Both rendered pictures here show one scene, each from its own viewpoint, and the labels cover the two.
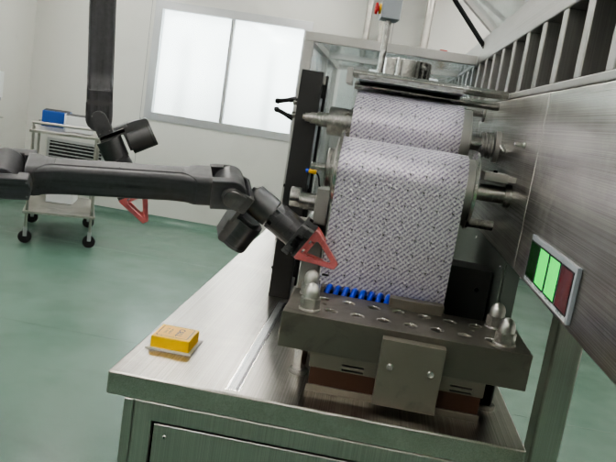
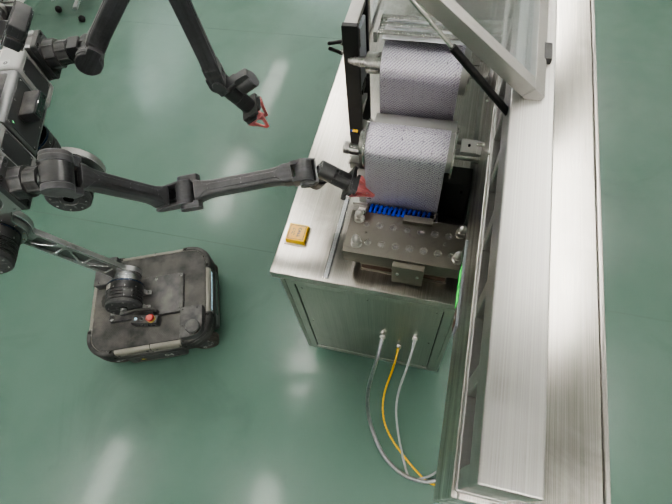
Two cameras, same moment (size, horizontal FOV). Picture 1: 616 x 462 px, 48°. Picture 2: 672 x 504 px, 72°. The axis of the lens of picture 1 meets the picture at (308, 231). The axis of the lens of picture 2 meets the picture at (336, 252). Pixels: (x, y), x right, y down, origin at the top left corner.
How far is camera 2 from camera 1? 1.06 m
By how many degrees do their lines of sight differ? 52
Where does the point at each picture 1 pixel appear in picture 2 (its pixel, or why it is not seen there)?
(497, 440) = (450, 299)
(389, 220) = (400, 179)
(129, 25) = not seen: outside the picture
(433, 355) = (417, 272)
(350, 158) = (371, 152)
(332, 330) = (367, 257)
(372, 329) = (387, 258)
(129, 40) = not seen: outside the picture
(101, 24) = (191, 32)
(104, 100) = (215, 76)
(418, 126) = (427, 79)
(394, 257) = (406, 193)
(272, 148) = not seen: outside the picture
